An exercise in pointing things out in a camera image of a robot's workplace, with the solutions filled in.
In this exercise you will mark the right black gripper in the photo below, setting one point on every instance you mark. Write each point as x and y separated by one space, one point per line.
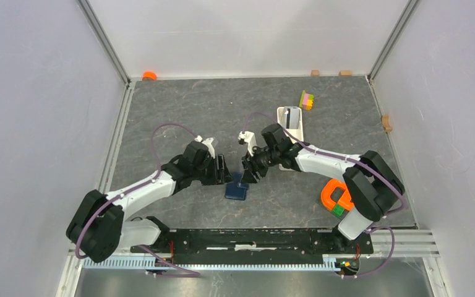
248 163

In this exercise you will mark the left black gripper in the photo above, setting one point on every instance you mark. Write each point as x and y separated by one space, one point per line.
222 174

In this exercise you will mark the blue card holder wallet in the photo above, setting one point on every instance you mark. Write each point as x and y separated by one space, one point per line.
236 189

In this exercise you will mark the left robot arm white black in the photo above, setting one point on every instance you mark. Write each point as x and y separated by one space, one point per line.
102 222

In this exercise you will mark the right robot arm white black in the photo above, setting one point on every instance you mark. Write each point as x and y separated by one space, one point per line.
375 189

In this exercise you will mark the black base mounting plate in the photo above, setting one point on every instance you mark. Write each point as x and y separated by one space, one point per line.
257 245

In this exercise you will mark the colourful toy block stack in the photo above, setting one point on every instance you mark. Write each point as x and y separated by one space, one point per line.
306 101

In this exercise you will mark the green toy block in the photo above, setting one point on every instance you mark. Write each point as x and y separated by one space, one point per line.
337 210

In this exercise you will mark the orange round cap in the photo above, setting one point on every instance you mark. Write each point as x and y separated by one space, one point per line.
149 75

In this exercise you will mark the wooden block right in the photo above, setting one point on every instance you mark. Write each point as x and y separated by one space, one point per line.
345 73

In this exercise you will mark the curved wooden piece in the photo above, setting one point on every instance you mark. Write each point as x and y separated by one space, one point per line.
385 120

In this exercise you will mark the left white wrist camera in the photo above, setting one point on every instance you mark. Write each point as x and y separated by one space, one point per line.
209 142

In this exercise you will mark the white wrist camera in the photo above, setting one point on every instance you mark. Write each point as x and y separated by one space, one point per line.
248 138
209 142

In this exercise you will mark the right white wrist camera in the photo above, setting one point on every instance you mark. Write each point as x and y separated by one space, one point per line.
248 138

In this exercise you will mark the orange plastic ring toy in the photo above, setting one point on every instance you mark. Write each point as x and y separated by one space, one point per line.
336 192

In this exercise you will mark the white cable comb rail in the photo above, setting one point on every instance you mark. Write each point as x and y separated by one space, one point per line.
150 263

